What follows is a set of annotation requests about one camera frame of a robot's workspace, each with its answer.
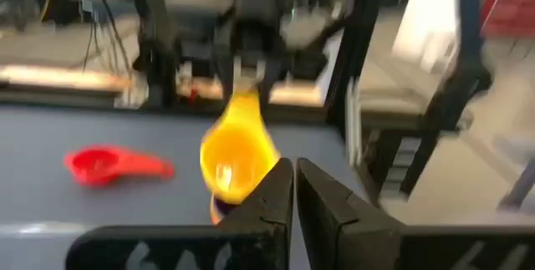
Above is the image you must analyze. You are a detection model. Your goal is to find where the black metal table frame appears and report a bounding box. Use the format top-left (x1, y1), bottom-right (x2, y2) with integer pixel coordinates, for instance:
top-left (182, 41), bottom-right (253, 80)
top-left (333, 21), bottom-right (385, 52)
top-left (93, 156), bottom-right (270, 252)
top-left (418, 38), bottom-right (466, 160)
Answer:
top-left (0, 0), bottom-right (390, 137)

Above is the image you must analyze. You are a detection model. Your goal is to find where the yellow measuring cup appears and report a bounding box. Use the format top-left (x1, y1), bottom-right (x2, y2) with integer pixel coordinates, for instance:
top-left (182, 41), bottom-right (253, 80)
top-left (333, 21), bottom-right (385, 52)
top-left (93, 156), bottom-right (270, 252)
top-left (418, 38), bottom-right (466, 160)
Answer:
top-left (199, 89), bottom-right (280, 205)

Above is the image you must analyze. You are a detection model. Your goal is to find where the red measuring cup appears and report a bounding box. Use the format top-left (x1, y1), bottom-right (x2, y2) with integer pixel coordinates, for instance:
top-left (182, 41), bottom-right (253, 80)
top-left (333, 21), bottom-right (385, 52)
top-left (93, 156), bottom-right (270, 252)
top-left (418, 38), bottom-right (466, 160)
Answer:
top-left (63, 145), bottom-right (176, 188)

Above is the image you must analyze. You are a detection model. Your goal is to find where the black support beam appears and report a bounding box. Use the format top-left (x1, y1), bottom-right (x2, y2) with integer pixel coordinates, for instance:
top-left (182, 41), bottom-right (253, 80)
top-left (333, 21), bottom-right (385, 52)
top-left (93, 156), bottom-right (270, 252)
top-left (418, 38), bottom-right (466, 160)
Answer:
top-left (400, 0), bottom-right (493, 198)

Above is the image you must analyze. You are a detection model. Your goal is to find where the red storage bin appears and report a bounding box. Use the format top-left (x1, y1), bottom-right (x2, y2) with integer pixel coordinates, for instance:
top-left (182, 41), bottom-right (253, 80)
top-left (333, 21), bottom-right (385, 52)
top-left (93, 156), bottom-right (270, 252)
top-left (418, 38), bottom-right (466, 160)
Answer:
top-left (480, 0), bottom-right (535, 39)

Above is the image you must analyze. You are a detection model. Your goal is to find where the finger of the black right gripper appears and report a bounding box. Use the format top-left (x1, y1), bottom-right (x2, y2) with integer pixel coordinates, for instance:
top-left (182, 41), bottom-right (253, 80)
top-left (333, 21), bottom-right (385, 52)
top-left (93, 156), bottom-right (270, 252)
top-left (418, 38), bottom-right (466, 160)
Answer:
top-left (250, 52), bottom-right (289, 106)
top-left (219, 48), bottom-right (247, 102)

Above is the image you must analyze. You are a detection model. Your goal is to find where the purple measuring cup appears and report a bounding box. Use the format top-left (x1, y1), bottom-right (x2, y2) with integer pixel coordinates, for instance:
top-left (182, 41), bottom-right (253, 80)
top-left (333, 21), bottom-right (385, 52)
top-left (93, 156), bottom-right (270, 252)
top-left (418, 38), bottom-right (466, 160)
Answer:
top-left (213, 196), bottom-right (242, 217)

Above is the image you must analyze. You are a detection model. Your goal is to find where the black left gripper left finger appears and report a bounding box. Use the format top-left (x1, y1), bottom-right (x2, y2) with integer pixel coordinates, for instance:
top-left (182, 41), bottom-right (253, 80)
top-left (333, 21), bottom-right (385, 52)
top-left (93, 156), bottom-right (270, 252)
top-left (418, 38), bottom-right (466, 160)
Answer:
top-left (65, 157), bottom-right (295, 270)

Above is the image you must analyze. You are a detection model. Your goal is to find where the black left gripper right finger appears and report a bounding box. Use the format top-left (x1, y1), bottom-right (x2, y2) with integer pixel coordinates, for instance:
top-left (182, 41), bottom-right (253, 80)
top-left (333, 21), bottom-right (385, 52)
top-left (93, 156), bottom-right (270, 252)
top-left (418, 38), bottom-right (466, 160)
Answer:
top-left (295, 157), bottom-right (535, 270)

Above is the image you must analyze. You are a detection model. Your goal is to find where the grey table mat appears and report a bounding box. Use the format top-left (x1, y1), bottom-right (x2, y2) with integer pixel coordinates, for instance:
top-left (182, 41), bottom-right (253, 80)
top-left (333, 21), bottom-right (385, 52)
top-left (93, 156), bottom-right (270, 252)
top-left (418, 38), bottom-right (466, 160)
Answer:
top-left (0, 103), bottom-right (371, 270)

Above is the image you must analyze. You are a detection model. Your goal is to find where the orange measuring cup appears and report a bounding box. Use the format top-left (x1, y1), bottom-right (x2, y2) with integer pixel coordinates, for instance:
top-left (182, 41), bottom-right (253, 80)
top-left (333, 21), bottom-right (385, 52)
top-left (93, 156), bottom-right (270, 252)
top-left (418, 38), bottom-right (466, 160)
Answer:
top-left (208, 201), bottom-right (225, 226)

